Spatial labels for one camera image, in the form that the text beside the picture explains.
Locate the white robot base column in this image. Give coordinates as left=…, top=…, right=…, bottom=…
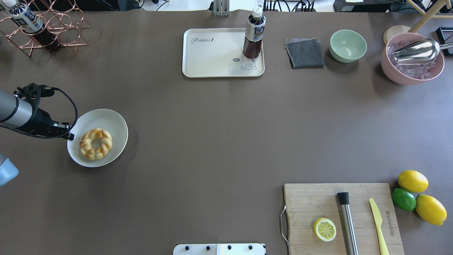
left=173, top=243, right=266, bottom=255

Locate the glazed ring donut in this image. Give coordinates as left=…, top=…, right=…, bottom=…
left=79, top=128, right=113, bottom=161

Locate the cream rectangular tray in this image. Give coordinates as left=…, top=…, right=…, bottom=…
left=182, top=28, right=265, bottom=78

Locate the yellow lemon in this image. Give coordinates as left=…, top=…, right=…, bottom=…
left=397, top=170, right=429, bottom=193
left=415, top=195, right=448, bottom=226

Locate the copper wire bottle rack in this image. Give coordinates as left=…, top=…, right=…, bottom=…
left=1, top=0, right=90, bottom=57

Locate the pink bowl with ice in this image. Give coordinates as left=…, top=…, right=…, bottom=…
left=381, top=33, right=445, bottom=85

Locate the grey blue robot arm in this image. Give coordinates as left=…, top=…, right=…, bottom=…
left=0, top=83, right=78, bottom=141

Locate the metal muddler black tip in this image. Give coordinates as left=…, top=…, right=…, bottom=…
left=337, top=192, right=359, bottom=255

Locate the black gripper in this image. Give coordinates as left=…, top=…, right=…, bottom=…
left=28, top=108, right=74, bottom=141

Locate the green bowl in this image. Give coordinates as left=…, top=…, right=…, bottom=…
left=329, top=29, right=367, bottom=63

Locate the grey folded cloth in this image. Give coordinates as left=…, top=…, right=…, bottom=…
left=285, top=38, right=325, bottom=68

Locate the yellow plastic knife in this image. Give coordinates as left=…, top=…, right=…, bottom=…
left=369, top=198, right=389, bottom=255

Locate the metal scoop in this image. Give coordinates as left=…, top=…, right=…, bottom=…
left=392, top=38, right=453, bottom=65

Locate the white round plate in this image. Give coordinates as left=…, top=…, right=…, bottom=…
left=67, top=109, right=129, bottom=167

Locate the wooden cutting board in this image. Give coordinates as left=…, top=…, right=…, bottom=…
left=283, top=183, right=404, bottom=255

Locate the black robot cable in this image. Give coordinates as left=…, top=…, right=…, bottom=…
left=0, top=86, right=78, bottom=139

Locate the bottle in rack rear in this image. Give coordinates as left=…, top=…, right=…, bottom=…
left=2, top=0, right=61, bottom=52

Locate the aluminium frame post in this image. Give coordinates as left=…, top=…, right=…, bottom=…
left=212, top=0, right=230, bottom=17

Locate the green lime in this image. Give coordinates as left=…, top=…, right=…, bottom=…
left=391, top=188, right=416, bottom=211

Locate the wooden mug tree stand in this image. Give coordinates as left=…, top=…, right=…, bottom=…
left=383, top=0, right=453, bottom=45

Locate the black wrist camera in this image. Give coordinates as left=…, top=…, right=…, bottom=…
left=13, top=83, right=56, bottom=106

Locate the brown tea bottle on tray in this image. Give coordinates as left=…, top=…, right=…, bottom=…
left=243, top=5, right=266, bottom=59

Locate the half lemon slice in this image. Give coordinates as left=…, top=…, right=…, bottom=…
left=313, top=217, right=337, bottom=242

